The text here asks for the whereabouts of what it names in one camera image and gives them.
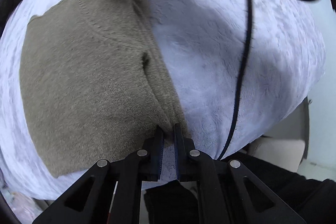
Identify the pink plastic bag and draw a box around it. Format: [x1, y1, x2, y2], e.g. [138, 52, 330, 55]
[1, 188, 43, 223]

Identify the black braided cable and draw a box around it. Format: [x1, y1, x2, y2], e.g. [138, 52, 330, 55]
[217, 0, 322, 161]

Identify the lavender fleece bed blanket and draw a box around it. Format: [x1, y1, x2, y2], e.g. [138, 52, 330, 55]
[1, 0, 326, 200]

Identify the olive brown knit sweater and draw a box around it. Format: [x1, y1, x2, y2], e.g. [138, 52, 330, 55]
[19, 0, 186, 177]

